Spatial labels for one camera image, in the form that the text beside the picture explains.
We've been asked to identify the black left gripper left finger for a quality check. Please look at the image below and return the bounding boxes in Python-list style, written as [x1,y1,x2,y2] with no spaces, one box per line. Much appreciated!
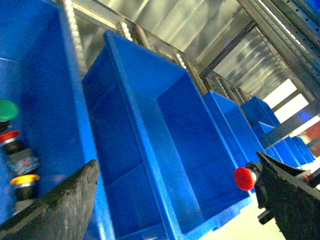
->
[0,159,100,240]

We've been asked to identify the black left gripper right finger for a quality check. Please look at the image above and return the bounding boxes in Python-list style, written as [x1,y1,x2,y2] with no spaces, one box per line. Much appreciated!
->
[246,151,320,240]

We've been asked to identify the red push button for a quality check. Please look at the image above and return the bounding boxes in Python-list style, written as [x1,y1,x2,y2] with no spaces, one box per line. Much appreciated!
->
[233,167,257,191]
[0,130,40,177]

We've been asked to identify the corner yellow push button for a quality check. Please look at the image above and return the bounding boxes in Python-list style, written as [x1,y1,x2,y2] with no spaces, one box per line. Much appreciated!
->
[10,174,40,216]

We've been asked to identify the lying red push button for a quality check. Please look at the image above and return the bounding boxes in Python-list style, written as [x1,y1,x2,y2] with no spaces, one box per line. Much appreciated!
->
[0,130,40,177]

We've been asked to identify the right blue plastic bin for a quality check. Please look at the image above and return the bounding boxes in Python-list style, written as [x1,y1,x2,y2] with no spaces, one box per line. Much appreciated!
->
[82,31,252,240]

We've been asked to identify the blue plastic bin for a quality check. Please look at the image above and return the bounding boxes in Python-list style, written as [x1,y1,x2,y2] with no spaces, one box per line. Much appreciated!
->
[82,31,252,240]
[0,0,116,240]

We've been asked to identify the upright green push button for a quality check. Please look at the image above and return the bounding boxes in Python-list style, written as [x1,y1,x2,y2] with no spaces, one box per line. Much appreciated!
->
[0,98,20,132]

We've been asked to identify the left blue plastic bin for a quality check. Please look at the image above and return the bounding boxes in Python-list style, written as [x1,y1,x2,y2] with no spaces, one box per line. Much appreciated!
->
[0,0,116,240]

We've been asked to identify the left white roller track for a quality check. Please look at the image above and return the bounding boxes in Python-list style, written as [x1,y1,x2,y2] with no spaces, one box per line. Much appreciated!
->
[62,0,88,78]

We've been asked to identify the grey shelf upright post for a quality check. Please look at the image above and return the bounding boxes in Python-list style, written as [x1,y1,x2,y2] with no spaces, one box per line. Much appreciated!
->
[239,0,320,98]

